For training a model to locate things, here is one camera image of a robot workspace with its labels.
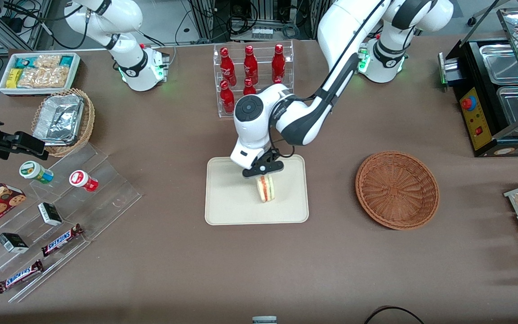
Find small black box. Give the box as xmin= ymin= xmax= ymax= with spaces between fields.
xmin=38 ymin=202 xmax=63 ymax=227
xmin=0 ymin=233 xmax=30 ymax=254

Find clear bag of crackers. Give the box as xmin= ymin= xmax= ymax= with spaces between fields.
xmin=18 ymin=54 xmax=69 ymax=89

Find triangular sandwich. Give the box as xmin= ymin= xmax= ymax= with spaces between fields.
xmin=256 ymin=175 xmax=277 ymax=203

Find green lidded cup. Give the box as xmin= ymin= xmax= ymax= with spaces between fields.
xmin=19 ymin=161 xmax=55 ymax=185

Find black cable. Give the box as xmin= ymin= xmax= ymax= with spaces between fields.
xmin=363 ymin=306 xmax=426 ymax=324

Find yellow snack pack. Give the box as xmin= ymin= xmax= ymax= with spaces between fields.
xmin=6 ymin=68 xmax=22 ymax=89

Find clear acrylic stepped display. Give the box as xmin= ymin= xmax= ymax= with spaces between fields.
xmin=0 ymin=142 xmax=143 ymax=303

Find white plastic snack bin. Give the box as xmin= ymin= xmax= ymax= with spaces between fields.
xmin=0 ymin=52 xmax=81 ymax=97

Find snickers bar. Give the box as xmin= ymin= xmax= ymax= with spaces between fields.
xmin=41 ymin=224 xmax=85 ymax=257
xmin=0 ymin=260 xmax=44 ymax=294

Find brown wicker basket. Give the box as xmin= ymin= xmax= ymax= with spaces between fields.
xmin=355 ymin=151 xmax=440 ymax=231

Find cream plastic tray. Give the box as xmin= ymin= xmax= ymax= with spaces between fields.
xmin=205 ymin=154 xmax=309 ymax=225

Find black food warmer machine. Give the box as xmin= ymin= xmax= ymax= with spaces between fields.
xmin=438 ymin=7 xmax=518 ymax=158

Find light wicker basket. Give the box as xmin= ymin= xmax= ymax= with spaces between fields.
xmin=31 ymin=88 xmax=96 ymax=158

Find clear acrylic bottle rack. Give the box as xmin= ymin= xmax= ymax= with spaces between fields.
xmin=213 ymin=40 xmax=295 ymax=119

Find stacked foil containers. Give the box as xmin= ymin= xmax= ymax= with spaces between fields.
xmin=32 ymin=94 xmax=85 ymax=146

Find red lidded cup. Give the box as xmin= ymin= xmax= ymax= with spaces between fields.
xmin=69 ymin=170 xmax=99 ymax=193

